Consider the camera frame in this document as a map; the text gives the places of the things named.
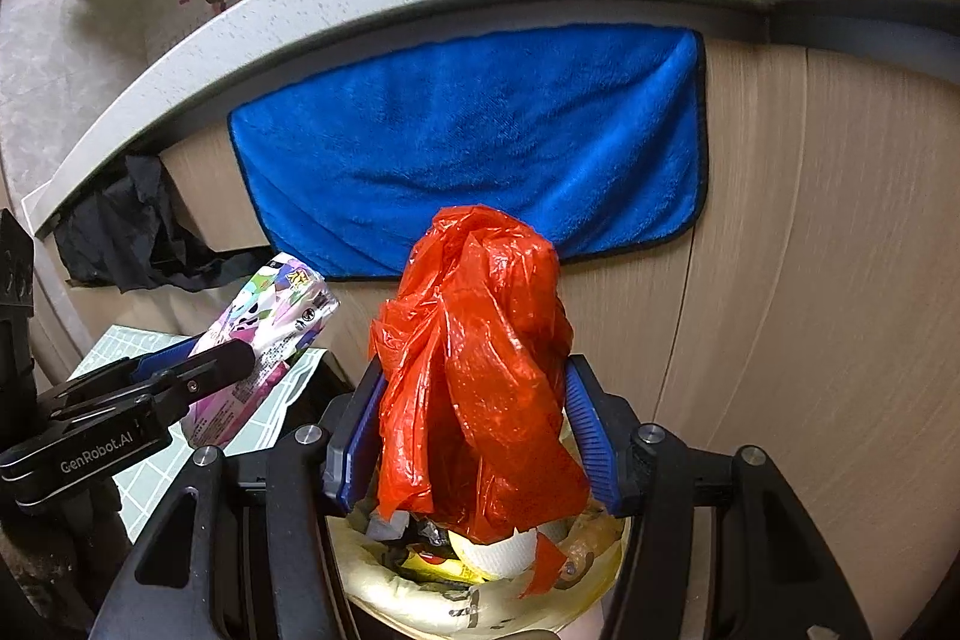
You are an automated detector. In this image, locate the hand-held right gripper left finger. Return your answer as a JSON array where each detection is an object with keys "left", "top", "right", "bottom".
[{"left": 97, "top": 355, "right": 387, "bottom": 640}]

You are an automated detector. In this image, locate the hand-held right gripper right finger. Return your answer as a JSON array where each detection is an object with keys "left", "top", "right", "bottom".
[{"left": 564, "top": 353, "right": 875, "bottom": 640}]

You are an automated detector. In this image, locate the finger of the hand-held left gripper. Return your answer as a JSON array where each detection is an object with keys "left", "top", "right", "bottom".
[
  {"left": 45, "top": 338, "right": 257, "bottom": 422},
  {"left": 34, "top": 340, "right": 209, "bottom": 412}
]

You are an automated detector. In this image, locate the colourful printed snack packet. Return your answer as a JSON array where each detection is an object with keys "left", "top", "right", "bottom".
[{"left": 182, "top": 251, "right": 340, "bottom": 450}]

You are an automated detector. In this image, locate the red plastic bag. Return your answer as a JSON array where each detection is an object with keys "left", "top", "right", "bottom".
[{"left": 369, "top": 205, "right": 593, "bottom": 600}]

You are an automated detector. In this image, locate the bin with yellow bag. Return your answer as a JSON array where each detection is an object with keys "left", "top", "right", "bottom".
[{"left": 330, "top": 422, "right": 627, "bottom": 640}]

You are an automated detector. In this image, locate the green grid mat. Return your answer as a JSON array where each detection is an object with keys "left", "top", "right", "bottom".
[{"left": 67, "top": 323, "right": 331, "bottom": 543}]

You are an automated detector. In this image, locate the black cloth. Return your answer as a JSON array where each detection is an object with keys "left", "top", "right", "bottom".
[{"left": 56, "top": 155, "right": 260, "bottom": 295}]

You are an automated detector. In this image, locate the white textured cup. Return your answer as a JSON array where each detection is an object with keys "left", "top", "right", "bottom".
[{"left": 454, "top": 527, "right": 539, "bottom": 582}]

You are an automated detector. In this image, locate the yellow packet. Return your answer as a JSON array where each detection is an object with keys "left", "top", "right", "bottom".
[{"left": 397, "top": 546, "right": 481, "bottom": 585}]

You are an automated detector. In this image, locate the wooden kitchen cabinet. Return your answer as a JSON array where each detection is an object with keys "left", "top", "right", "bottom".
[{"left": 30, "top": 29, "right": 960, "bottom": 640}]

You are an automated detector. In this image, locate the blue towel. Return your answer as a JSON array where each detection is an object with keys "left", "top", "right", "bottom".
[{"left": 227, "top": 26, "right": 710, "bottom": 281}]

